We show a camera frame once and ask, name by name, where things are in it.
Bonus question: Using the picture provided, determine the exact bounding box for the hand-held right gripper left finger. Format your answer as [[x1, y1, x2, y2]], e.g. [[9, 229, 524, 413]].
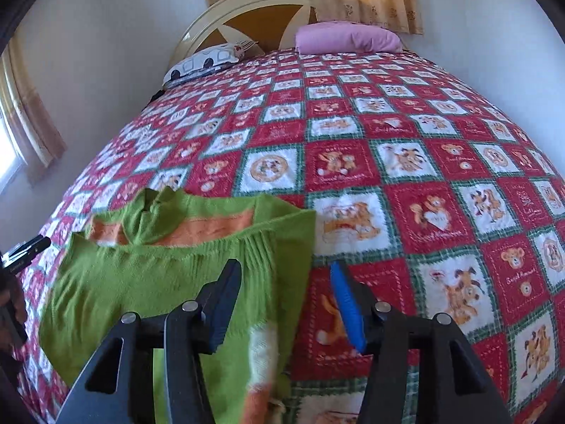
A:
[[55, 258, 243, 424]]

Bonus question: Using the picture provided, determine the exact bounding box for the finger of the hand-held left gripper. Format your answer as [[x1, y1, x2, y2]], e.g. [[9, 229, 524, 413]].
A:
[[0, 235, 52, 271]]

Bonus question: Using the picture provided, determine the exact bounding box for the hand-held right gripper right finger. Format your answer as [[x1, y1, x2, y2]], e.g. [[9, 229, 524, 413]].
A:
[[330, 260, 513, 424]]

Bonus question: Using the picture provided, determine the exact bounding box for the green orange striped sweater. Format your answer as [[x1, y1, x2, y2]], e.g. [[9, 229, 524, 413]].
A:
[[39, 188, 317, 424]]

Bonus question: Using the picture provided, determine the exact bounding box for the person's left hand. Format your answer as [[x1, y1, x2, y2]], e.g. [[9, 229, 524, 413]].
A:
[[0, 269, 28, 325]]

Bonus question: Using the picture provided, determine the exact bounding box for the sliding glass window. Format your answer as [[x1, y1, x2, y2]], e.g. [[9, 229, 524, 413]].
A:
[[0, 93, 25, 195]]

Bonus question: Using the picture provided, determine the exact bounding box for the beige side window curtain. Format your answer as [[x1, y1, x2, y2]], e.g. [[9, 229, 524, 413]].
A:
[[0, 35, 68, 184]]

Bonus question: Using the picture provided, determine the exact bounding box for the red checkered printed bedspread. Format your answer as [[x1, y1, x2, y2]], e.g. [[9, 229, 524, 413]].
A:
[[13, 48, 565, 424]]

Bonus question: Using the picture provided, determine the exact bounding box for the white patterned pillow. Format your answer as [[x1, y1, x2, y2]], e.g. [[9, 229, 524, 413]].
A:
[[162, 41, 259, 89]]

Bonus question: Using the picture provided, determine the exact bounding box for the pink pillow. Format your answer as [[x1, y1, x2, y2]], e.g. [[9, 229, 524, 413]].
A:
[[295, 20, 403, 54]]

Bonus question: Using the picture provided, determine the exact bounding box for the cream and brown headboard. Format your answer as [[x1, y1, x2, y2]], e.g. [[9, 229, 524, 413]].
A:
[[170, 0, 319, 69]]

